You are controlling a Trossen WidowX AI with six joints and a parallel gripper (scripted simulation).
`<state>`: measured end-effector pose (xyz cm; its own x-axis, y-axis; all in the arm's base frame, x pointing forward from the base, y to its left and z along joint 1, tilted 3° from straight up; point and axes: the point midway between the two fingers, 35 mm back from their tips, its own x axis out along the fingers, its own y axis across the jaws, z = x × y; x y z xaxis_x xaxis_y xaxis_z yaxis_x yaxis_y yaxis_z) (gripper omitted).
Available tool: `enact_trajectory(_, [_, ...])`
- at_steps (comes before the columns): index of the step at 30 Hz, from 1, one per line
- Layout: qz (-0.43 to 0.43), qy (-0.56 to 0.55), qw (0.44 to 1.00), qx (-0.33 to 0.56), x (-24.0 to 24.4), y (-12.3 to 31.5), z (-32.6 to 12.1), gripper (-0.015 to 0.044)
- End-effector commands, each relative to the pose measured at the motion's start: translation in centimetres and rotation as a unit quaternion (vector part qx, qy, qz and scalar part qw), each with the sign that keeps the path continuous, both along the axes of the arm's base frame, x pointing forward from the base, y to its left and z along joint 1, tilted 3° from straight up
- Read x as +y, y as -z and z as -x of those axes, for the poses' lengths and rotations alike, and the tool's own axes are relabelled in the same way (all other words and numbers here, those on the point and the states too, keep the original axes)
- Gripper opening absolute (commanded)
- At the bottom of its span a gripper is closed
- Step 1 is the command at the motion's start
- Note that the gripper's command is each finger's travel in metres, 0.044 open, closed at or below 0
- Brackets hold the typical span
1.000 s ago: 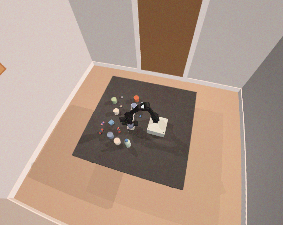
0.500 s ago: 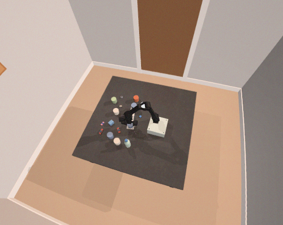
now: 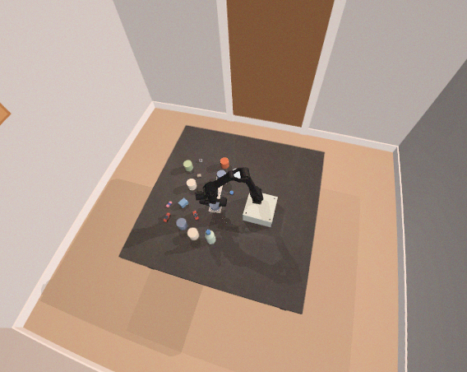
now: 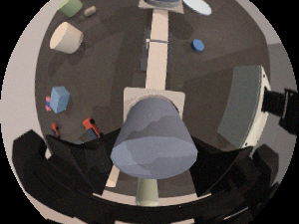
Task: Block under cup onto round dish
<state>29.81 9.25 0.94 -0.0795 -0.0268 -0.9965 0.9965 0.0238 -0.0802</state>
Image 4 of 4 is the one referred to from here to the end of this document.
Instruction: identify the beige cylinder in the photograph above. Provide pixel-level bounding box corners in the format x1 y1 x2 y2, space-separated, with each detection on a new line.
49 22 84 54
106 166 121 187

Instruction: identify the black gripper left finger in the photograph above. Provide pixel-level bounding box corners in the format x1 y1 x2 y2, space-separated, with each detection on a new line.
46 127 121 196

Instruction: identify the small blue disc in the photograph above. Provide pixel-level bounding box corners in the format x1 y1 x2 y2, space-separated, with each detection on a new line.
190 39 203 52

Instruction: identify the white round dish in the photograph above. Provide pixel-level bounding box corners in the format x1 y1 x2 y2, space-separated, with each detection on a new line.
181 0 211 15

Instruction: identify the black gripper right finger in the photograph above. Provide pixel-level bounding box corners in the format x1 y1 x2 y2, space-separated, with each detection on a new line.
189 136 253 197

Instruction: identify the green cylinder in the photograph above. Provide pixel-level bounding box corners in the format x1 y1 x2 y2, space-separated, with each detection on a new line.
57 0 84 18

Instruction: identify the blue cube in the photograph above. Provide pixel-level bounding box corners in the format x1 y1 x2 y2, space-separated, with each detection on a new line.
50 87 70 112

